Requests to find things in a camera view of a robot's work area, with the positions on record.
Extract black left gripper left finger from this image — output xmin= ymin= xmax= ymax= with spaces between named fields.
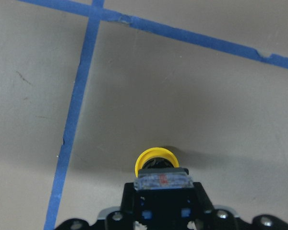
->
xmin=105 ymin=183 xmax=136 ymax=230

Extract yellow push button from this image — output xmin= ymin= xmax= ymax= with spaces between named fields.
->
xmin=134 ymin=147 xmax=193 ymax=191

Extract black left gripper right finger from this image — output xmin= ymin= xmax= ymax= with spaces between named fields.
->
xmin=192 ymin=182 xmax=240 ymax=230

